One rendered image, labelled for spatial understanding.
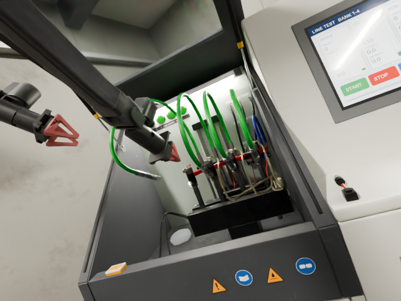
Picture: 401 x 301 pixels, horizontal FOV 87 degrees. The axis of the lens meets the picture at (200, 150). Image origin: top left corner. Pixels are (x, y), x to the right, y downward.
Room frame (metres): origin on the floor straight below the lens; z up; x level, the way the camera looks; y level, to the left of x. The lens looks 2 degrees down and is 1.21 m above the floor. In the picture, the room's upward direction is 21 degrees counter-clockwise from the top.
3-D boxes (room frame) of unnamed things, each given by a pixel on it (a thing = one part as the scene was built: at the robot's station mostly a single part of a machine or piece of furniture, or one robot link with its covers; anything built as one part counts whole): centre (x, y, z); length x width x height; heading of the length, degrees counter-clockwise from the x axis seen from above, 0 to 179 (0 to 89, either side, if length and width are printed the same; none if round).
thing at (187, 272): (0.52, 0.13, 0.87); 0.62 x 0.04 x 0.16; 75
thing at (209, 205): (0.72, -0.05, 0.91); 0.34 x 0.10 x 0.15; 75
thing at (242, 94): (0.94, -0.24, 1.20); 0.13 x 0.03 x 0.31; 75
